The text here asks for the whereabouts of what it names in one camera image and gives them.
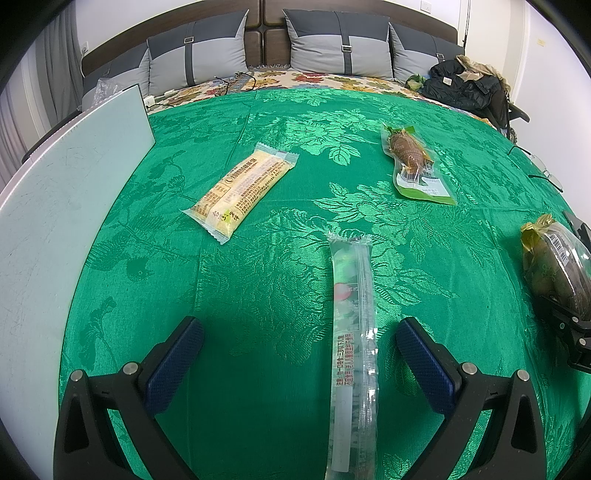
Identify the green patterned bedspread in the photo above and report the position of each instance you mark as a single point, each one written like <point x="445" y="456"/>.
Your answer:
<point x="277" y="346"/>

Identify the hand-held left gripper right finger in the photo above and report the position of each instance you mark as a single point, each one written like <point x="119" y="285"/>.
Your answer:
<point x="422" y="364"/>

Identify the gold green snack bag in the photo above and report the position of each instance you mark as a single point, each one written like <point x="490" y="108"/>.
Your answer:
<point x="554" y="267"/>

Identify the pale yellow cake packet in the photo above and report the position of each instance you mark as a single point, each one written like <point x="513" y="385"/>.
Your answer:
<point x="244" y="189"/>

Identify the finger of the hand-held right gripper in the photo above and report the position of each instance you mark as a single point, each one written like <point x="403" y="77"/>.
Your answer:
<point x="575" y="334"/>

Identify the grey two-tone pillow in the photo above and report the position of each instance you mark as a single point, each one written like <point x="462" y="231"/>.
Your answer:
<point x="120" y="69"/>
<point x="420" y="55"/>
<point x="332" y="46"/>
<point x="203" y="55"/>

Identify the black chair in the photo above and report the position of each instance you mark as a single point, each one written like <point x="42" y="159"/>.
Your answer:
<point x="517" y="113"/>

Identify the grey curtain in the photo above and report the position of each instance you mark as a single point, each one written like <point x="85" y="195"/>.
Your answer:
<point x="55" y="69"/>

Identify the clear plastic bag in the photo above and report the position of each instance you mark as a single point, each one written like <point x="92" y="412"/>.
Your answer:
<point x="115" y="92"/>

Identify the small green item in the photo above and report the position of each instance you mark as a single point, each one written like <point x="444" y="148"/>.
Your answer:
<point x="415" y="82"/>

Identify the green-edged brown meat packet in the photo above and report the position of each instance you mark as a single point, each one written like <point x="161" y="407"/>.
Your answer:
<point x="413" y="159"/>

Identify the beige cloth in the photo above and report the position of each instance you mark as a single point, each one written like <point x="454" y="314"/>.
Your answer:
<point x="480" y="69"/>

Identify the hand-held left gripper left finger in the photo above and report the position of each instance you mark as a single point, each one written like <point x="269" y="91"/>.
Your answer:
<point x="178" y="364"/>

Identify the black jacket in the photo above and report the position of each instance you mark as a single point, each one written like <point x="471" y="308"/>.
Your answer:
<point x="466" y="92"/>

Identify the white board panel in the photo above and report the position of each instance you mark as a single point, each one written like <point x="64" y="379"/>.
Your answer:
<point x="51" y="221"/>

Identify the brown headboard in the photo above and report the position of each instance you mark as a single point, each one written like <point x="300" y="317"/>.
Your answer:
<point x="263" y="41"/>

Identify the floral bedsheet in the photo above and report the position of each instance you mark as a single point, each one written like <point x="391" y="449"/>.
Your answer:
<point x="323" y="81"/>

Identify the black remote control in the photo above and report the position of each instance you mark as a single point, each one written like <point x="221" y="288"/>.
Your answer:
<point x="579" y="226"/>

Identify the long clear snack packet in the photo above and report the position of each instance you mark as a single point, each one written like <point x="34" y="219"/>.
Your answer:
<point x="353" y="346"/>

